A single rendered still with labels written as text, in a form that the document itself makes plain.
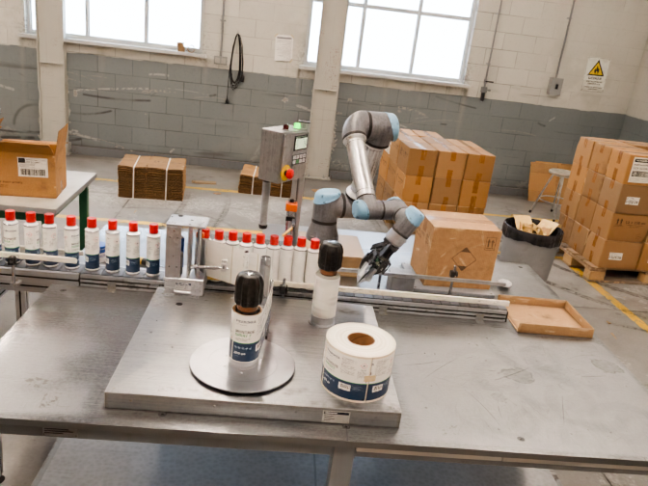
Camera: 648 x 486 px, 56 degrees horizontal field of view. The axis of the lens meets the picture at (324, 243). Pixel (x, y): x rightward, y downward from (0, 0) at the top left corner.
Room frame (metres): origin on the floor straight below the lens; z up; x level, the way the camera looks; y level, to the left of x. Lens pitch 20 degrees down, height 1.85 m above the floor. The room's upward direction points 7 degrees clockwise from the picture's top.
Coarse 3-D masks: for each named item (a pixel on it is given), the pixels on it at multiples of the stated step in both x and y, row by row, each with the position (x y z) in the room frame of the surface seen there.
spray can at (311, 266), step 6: (312, 240) 2.17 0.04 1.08; (318, 240) 2.17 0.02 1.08; (312, 246) 2.17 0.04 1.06; (318, 246) 2.17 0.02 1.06; (312, 252) 2.16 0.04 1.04; (318, 252) 2.17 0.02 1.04; (312, 258) 2.16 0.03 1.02; (306, 264) 2.17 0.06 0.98; (312, 264) 2.16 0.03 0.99; (306, 270) 2.17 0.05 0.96; (312, 270) 2.16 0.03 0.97; (306, 276) 2.16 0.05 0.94; (312, 276) 2.16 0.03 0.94; (306, 282) 2.16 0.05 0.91; (312, 282) 2.16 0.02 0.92; (306, 288) 2.16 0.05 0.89
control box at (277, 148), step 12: (264, 132) 2.20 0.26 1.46; (276, 132) 2.18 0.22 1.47; (288, 132) 2.20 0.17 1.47; (300, 132) 2.25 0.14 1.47; (264, 144) 2.20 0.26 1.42; (276, 144) 2.17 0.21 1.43; (288, 144) 2.19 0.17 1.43; (264, 156) 2.20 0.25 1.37; (276, 156) 2.17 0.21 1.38; (288, 156) 2.20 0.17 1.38; (264, 168) 2.19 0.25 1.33; (276, 168) 2.17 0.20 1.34; (288, 168) 2.20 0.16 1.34; (300, 168) 2.27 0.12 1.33; (276, 180) 2.17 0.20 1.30; (288, 180) 2.22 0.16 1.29
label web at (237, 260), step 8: (208, 240) 2.09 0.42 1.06; (208, 248) 2.09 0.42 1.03; (216, 248) 2.08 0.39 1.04; (224, 248) 2.07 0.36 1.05; (232, 248) 2.05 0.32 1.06; (208, 256) 2.09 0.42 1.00; (216, 256) 2.08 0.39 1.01; (224, 256) 2.07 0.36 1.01; (232, 256) 2.05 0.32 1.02; (240, 256) 2.04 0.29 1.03; (248, 256) 2.01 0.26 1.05; (256, 256) 2.01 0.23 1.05; (208, 264) 2.09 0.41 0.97; (216, 264) 2.08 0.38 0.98; (232, 264) 2.05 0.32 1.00; (240, 264) 2.04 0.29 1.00; (248, 264) 2.03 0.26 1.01; (256, 264) 2.01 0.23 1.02; (208, 272) 2.09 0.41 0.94; (216, 272) 2.08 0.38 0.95; (224, 272) 2.07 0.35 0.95; (232, 272) 2.05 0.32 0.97; (272, 272) 1.86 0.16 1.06; (224, 280) 2.06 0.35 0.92; (232, 280) 2.05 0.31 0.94; (272, 288) 1.78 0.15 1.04
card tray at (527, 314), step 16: (512, 304) 2.38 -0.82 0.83; (528, 304) 2.39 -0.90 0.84; (544, 304) 2.40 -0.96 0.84; (560, 304) 2.41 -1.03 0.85; (512, 320) 2.22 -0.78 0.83; (528, 320) 2.24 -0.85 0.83; (544, 320) 2.26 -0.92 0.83; (560, 320) 2.28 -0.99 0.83; (576, 320) 2.29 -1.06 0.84; (576, 336) 2.15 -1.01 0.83; (592, 336) 2.15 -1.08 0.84
